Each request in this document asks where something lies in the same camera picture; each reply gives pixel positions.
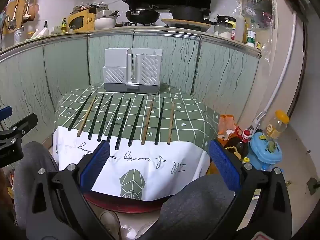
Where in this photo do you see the white squeeze bottle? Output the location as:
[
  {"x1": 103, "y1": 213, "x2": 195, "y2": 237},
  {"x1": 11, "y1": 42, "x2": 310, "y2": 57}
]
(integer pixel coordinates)
[{"x1": 235, "y1": 14, "x2": 245, "y2": 43}]

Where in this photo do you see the green patterned kitchen cabinet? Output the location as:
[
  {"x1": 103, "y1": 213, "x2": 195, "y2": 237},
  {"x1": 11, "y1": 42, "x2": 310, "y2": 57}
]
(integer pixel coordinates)
[{"x1": 0, "y1": 26, "x2": 263, "y2": 140}]

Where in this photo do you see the white crumpled bag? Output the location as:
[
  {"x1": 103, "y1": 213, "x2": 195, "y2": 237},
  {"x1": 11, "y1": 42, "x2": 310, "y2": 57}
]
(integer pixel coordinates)
[{"x1": 31, "y1": 27, "x2": 50, "y2": 39}]

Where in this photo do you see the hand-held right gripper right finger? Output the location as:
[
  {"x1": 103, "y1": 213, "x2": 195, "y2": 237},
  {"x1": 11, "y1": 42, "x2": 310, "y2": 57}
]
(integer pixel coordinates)
[{"x1": 209, "y1": 139, "x2": 293, "y2": 240}]

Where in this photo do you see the person's leg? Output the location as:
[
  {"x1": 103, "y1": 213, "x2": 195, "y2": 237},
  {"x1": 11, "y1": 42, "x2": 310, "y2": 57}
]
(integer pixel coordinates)
[
  {"x1": 12, "y1": 141, "x2": 60, "y2": 240},
  {"x1": 159, "y1": 174, "x2": 240, "y2": 240}
]

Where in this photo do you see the white plastic clip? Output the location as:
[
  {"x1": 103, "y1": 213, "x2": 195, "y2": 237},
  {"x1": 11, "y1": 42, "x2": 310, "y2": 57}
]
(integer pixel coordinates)
[{"x1": 249, "y1": 110, "x2": 267, "y2": 137}]

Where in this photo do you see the green checkered tablecloth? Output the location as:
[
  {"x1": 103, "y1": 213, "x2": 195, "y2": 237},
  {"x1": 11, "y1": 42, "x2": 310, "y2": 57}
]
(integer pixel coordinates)
[{"x1": 52, "y1": 84, "x2": 234, "y2": 201}]

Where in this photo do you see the oil bottle yellow cap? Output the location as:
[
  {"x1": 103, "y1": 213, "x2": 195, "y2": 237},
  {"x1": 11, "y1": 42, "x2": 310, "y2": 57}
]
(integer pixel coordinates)
[{"x1": 262, "y1": 110, "x2": 290, "y2": 143}]

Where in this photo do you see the metal slotted spatula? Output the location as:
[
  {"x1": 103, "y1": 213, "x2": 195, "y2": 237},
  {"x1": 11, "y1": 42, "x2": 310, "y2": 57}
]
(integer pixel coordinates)
[{"x1": 7, "y1": 0, "x2": 21, "y2": 30}]

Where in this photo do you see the white ladle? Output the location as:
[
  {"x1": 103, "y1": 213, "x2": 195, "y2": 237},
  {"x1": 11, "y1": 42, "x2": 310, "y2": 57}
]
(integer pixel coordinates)
[{"x1": 23, "y1": 0, "x2": 33, "y2": 19}]

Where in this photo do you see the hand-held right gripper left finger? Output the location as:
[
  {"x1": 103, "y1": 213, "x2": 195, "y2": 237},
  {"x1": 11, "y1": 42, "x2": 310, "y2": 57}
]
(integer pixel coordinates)
[{"x1": 24, "y1": 140, "x2": 120, "y2": 240}]

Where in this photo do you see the white pipe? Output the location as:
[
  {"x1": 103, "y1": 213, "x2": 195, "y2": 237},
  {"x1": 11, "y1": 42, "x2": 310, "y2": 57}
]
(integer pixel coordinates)
[{"x1": 259, "y1": 11, "x2": 300, "y2": 120}]

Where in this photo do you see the orange plastic bag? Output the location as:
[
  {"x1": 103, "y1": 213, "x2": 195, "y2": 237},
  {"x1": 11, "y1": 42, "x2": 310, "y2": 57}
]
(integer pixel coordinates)
[{"x1": 217, "y1": 114, "x2": 238, "y2": 140}]

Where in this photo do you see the white plastic utensil holder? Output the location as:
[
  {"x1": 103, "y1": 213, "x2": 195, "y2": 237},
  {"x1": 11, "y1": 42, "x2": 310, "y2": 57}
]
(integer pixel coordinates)
[{"x1": 102, "y1": 47, "x2": 163, "y2": 93}]

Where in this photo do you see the white shoe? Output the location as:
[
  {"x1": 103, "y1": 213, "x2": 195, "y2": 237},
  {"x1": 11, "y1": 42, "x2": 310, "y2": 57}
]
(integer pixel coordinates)
[
  {"x1": 136, "y1": 221, "x2": 160, "y2": 240},
  {"x1": 99, "y1": 211, "x2": 120, "y2": 240}
]

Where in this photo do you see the black cast iron pot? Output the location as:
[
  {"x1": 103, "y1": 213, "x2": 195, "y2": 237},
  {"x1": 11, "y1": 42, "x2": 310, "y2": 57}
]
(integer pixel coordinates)
[{"x1": 169, "y1": 4, "x2": 212, "y2": 22}]

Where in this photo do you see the yellow box with window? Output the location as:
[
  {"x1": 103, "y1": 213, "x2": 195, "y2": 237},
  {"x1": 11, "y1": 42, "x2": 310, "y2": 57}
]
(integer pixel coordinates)
[{"x1": 67, "y1": 12, "x2": 97, "y2": 32}]

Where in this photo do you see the person's right leg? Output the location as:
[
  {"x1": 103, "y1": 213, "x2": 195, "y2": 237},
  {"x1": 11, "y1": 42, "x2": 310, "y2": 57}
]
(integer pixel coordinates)
[{"x1": 159, "y1": 174, "x2": 240, "y2": 240}]

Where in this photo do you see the clear jar white powder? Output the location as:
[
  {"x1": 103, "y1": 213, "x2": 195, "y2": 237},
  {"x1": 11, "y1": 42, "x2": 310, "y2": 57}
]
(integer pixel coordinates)
[{"x1": 214, "y1": 21, "x2": 233, "y2": 40}]

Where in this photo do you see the pink pan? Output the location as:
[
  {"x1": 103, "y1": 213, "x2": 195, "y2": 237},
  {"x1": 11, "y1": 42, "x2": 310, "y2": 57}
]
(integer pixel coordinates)
[{"x1": 28, "y1": 0, "x2": 40, "y2": 22}]

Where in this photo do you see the clear bottle yellow cap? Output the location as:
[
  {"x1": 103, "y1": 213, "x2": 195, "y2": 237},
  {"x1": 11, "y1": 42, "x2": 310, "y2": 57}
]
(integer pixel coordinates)
[{"x1": 240, "y1": 156, "x2": 270, "y2": 173}]

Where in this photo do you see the black lidded appliance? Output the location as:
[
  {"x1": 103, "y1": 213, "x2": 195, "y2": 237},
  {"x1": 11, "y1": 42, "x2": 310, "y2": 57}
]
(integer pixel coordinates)
[{"x1": 216, "y1": 15, "x2": 237, "y2": 25}]

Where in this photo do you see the white bottle green label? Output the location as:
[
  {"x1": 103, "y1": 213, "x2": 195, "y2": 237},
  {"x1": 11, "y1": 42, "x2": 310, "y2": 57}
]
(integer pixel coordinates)
[{"x1": 246, "y1": 20, "x2": 257, "y2": 46}]

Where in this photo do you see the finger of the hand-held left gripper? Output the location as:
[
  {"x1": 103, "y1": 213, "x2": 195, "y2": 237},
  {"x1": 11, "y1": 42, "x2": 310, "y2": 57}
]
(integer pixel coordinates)
[
  {"x1": 0, "y1": 113, "x2": 38, "y2": 167},
  {"x1": 0, "y1": 106, "x2": 13, "y2": 122}
]

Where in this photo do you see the person's left leg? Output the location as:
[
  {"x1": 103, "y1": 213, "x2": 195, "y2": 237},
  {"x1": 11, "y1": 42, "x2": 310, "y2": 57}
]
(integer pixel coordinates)
[{"x1": 12, "y1": 141, "x2": 60, "y2": 240}]

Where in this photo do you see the black wok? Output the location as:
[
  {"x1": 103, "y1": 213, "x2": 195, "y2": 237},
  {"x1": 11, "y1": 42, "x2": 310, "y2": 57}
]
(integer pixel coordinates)
[{"x1": 122, "y1": 0, "x2": 161, "y2": 23}]

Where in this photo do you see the hanging wooden cutting board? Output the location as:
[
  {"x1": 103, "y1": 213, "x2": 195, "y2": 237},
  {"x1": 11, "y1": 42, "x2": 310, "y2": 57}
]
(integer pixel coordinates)
[{"x1": 5, "y1": 0, "x2": 27, "y2": 30}]

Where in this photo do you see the steel canister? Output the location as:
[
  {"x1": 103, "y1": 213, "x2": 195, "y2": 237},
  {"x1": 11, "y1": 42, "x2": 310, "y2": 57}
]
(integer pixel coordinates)
[{"x1": 14, "y1": 27, "x2": 25, "y2": 45}]

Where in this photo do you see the gas stove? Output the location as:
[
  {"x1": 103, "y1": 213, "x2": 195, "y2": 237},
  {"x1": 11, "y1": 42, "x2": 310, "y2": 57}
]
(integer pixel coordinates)
[{"x1": 116, "y1": 21, "x2": 210, "y2": 32}]

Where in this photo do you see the plastic covered shelf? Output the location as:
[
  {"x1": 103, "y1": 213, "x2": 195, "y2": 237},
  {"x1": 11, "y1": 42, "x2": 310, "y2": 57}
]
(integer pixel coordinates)
[{"x1": 239, "y1": 0, "x2": 278, "y2": 55}]

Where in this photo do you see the dark sauce bottle red cap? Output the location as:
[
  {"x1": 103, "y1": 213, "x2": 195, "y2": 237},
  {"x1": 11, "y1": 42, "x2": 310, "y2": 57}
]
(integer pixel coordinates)
[{"x1": 226, "y1": 127, "x2": 252, "y2": 160}]

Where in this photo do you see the white pot with lid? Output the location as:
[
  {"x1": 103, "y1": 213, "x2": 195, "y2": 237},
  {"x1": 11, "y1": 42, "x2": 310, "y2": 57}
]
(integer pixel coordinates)
[{"x1": 94, "y1": 9, "x2": 120, "y2": 30}]

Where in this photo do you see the blue plastic container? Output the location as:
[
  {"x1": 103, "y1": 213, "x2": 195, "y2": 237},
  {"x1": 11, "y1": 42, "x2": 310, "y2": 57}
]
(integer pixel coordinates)
[{"x1": 249, "y1": 130, "x2": 283, "y2": 172}]

